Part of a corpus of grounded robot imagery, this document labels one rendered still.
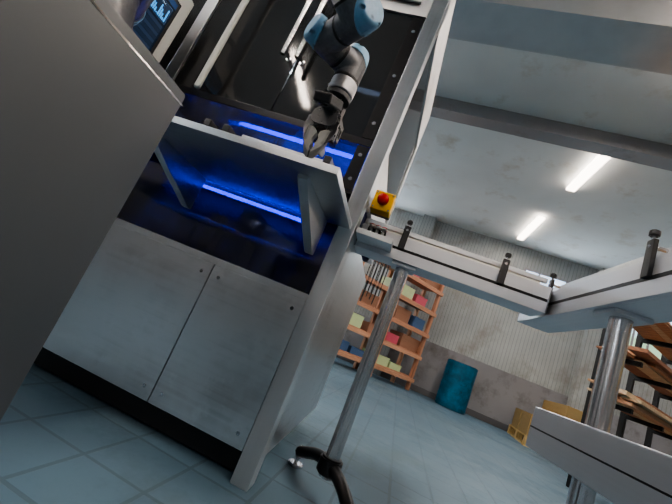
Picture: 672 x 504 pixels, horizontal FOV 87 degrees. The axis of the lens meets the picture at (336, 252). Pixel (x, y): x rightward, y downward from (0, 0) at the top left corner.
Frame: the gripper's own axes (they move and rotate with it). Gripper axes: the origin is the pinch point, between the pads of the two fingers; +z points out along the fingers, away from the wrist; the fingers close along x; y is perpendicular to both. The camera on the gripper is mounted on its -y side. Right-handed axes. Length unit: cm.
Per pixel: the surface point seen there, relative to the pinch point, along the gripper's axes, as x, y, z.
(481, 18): -21, 147, -226
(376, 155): -9.3, 34.7, -24.4
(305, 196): -1.5, 7.0, 8.9
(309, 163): -3.4, -5.1, 5.0
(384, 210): -19.5, 34.3, -5.1
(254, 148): 11.4, -5.0, 5.5
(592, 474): -84, 11, 46
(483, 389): -263, 736, 28
